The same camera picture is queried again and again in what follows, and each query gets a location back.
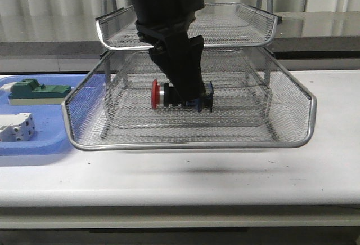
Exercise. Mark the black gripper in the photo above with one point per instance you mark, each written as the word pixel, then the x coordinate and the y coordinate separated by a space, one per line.
pixel 168 21

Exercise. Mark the red emergency stop button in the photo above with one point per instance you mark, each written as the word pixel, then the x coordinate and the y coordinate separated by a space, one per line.
pixel 164 95

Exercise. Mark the silver mesh tray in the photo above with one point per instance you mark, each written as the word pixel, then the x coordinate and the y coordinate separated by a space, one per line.
pixel 221 25
pixel 292 112
pixel 240 113

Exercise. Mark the silver mesh top tray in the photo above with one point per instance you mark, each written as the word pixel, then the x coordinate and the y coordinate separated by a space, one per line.
pixel 221 25

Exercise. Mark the silver mesh bottom tray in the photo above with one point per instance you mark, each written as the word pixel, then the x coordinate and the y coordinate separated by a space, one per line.
pixel 240 113

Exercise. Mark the green terminal block module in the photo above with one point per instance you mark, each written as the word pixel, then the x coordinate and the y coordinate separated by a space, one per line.
pixel 31 92

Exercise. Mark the grey stone counter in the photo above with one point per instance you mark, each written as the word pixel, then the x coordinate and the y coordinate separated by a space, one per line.
pixel 76 35

